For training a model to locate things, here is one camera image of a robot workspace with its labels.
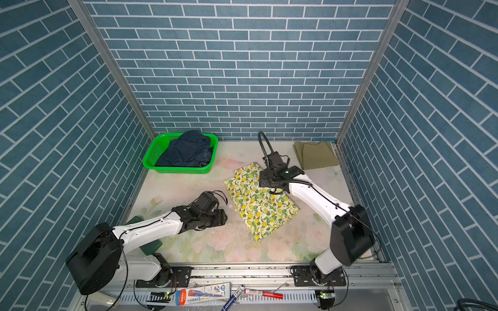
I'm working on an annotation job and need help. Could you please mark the aluminium rail frame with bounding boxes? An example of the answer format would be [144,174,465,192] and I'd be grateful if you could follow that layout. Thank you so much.
[100,260,411,310]

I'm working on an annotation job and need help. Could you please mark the black cable bottom right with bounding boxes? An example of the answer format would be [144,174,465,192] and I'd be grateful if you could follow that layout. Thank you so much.
[454,297,498,311]

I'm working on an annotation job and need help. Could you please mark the dark navy skirt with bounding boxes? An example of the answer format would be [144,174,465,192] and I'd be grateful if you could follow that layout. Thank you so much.
[155,130,213,168]

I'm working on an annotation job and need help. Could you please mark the dark green sponge block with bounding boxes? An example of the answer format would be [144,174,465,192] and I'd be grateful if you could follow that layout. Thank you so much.
[126,215,162,255]

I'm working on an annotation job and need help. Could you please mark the yellow floral skirt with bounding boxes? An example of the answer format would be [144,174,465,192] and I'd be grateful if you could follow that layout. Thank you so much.
[224,162,300,242]

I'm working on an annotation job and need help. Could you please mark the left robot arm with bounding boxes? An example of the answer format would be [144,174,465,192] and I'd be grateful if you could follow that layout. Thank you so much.
[66,190,228,295]

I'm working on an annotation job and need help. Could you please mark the green plastic basket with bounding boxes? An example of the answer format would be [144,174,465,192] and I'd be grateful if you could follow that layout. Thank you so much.
[143,133,219,174]

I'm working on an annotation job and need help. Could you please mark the right black corrugated cable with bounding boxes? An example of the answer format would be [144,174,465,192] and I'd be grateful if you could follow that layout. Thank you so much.
[257,130,277,172]

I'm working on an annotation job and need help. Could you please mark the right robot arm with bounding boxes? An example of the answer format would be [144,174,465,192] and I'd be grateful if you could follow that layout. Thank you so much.
[259,152,376,279]

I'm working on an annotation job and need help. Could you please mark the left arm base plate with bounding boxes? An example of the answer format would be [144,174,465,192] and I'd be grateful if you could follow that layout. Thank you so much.
[135,266,193,290]

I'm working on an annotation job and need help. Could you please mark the blue marker pen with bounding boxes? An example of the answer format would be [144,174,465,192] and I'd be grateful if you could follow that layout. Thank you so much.
[221,285,245,311]

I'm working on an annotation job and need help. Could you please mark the red blue toothpaste box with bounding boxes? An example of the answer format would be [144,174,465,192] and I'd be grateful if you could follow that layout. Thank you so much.
[175,282,232,307]

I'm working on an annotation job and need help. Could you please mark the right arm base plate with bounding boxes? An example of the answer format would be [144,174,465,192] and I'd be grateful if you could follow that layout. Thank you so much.
[289,265,346,287]

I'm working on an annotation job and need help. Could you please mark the left black cable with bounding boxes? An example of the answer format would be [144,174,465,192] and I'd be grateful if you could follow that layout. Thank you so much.
[83,189,230,311]

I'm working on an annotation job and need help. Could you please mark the grey tape roll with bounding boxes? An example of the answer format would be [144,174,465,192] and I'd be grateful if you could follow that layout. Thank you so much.
[87,292,119,308]

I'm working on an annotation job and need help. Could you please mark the red marker pen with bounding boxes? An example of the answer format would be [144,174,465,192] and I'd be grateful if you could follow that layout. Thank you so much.
[244,288,284,300]

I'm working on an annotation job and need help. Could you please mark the olive green skirt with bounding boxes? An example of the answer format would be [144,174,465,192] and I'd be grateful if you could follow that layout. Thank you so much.
[293,141,340,171]

